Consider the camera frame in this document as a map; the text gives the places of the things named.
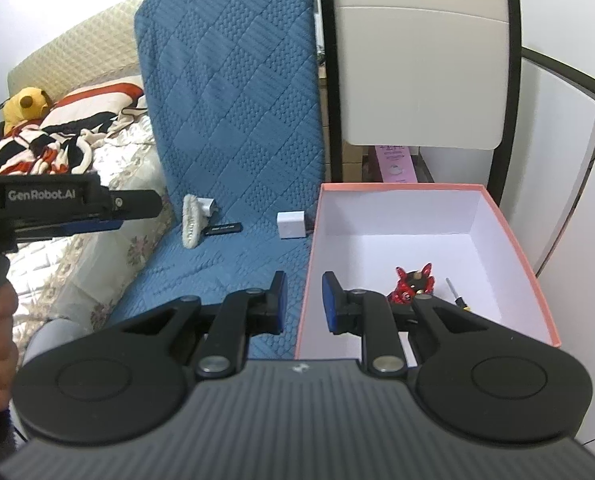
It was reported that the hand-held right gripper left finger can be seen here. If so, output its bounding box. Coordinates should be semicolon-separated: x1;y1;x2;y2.
94;270;288;380

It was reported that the yellow plush toy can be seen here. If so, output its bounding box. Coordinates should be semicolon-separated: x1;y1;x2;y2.
2;87;54;136

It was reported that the beige quilted headboard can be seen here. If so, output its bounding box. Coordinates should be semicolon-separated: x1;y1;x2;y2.
7;0;149;107

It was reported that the yellow handled screwdriver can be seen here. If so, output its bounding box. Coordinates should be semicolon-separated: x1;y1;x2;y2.
444;276;471;312

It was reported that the red lion figurine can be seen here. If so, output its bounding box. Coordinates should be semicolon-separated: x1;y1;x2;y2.
387;261;436;307

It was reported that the blue quilted chair cushion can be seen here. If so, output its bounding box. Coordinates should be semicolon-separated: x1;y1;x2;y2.
134;0;328;361

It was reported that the beige chair with black frame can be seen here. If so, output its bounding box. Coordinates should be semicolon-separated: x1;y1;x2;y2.
317;0;523;211

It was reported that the white cube charger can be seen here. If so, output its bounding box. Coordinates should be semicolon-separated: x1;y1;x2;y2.
276;211;309;240

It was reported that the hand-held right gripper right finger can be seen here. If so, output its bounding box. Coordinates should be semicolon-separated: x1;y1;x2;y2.
322;270;485;377

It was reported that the white wardrobe with black trim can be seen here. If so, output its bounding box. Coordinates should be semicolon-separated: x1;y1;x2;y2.
497;45;595;453

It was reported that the pink cardboard box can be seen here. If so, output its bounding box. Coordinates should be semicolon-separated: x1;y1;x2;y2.
294;182;562;362

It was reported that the white fluffy brush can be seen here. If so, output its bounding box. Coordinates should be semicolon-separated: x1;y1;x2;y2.
181;194;206;249

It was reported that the black stick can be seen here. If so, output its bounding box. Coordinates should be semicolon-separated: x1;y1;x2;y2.
202;222;243;236

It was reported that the striped blanket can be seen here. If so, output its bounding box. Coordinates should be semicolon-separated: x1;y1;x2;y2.
0;109;150;177

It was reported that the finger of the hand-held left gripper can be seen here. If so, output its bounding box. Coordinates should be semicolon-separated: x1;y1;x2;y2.
112;189;163;221
14;218;124;241

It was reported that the brown cardboard box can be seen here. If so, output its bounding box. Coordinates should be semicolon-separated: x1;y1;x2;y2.
341;141;378;183

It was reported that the red striped pillow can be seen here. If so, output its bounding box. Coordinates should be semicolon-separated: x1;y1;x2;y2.
40;75;146;136

